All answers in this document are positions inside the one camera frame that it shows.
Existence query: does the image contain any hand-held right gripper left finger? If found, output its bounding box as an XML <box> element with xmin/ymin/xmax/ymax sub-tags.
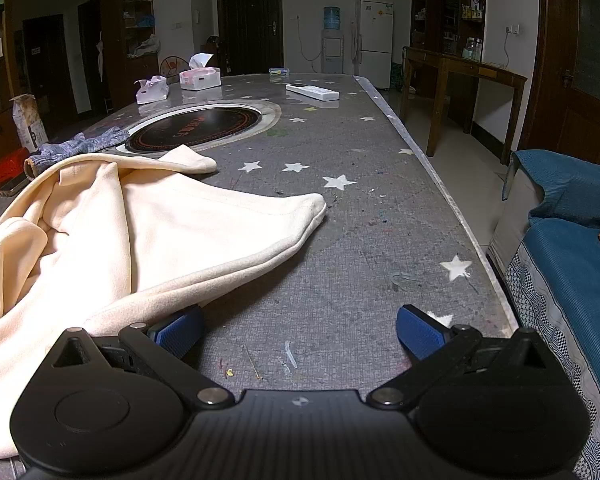
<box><xmin>47</xmin><ymin>304</ymin><xmax>234</xmax><ymax>409</ymax></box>

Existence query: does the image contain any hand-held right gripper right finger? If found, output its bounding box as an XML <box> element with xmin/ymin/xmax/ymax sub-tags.
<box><xmin>367</xmin><ymin>304</ymin><xmax>563</xmax><ymax>409</ymax></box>

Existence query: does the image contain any cream garment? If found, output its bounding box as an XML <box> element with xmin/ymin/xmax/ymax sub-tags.
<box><xmin>0</xmin><ymin>144</ymin><xmax>328</xmax><ymax>461</ymax></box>

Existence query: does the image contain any grey star-print table cover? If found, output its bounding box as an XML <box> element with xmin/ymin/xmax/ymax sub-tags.
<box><xmin>0</xmin><ymin>72</ymin><xmax>518</xmax><ymax>480</ymax></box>

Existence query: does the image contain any blue sofa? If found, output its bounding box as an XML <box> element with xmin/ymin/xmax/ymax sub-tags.
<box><xmin>487</xmin><ymin>149</ymin><xmax>600</xmax><ymax>480</ymax></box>

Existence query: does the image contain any round black induction cooktop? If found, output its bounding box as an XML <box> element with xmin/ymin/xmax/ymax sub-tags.
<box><xmin>115</xmin><ymin>100</ymin><xmax>281</xmax><ymax>155</ymax></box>

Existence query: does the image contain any blue-grey knitted glove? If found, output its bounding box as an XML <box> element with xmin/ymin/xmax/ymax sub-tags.
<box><xmin>24</xmin><ymin>127</ymin><xmax>131</xmax><ymax>181</ymax></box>

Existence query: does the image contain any red stool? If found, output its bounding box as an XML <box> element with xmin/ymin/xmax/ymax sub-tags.
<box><xmin>0</xmin><ymin>149</ymin><xmax>31</xmax><ymax>196</ymax></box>

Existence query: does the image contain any small pink white tissue box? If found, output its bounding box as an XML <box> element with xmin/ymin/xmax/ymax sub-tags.
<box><xmin>135</xmin><ymin>75</ymin><xmax>170</xmax><ymax>105</ymax></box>

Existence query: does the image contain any large pink white tissue box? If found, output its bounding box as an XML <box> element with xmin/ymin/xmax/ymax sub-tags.
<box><xmin>179</xmin><ymin>53</ymin><xmax>222</xmax><ymax>91</ymax></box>

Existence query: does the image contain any printed paper bag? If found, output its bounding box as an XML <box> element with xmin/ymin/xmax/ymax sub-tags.
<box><xmin>11</xmin><ymin>94</ymin><xmax>48</xmax><ymax>153</ymax></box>

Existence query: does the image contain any white remote control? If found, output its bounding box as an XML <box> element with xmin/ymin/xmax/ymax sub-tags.
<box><xmin>286</xmin><ymin>82</ymin><xmax>340</xmax><ymax>102</ymax></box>

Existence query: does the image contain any round pink fan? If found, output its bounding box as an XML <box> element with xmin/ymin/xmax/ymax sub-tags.
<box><xmin>159</xmin><ymin>55</ymin><xmax>193</xmax><ymax>78</ymax></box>

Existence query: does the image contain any dark wooden desk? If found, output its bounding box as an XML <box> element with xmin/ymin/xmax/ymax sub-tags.
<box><xmin>400</xmin><ymin>46</ymin><xmax>528</xmax><ymax>158</ymax></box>

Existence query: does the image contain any white water dispenser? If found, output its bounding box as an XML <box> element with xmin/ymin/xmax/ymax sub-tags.
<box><xmin>321</xmin><ymin>30</ymin><xmax>344</xmax><ymax>75</ymax></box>

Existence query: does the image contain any white refrigerator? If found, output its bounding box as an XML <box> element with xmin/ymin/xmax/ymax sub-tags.
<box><xmin>356</xmin><ymin>0</ymin><xmax>395</xmax><ymax>92</ymax></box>

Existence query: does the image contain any brown wooden glass-panel door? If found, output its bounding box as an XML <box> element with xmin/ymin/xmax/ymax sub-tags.
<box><xmin>522</xmin><ymin>0</ymin><xmax>600</xmax><ymax>166</ymax></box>

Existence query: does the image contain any dark shelf cabinet with bags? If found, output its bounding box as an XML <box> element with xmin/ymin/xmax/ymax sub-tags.
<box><xmin>100</xmin><ymin>0</ymin><xmax>161</xmax><ymax>81</ymax></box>

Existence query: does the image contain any dark entrance door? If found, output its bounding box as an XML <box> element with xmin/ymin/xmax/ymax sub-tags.
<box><xmin>216</xmin><ymin>0</ymin><xmax>284</xmax><ymax>77</ymax></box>

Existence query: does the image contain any dark shelf cabinet with bottles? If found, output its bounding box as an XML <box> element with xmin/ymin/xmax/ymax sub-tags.
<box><xmin>411</xmin><ymin>0</ymin><xmax>487</xmax><ymax>56</ymax></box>

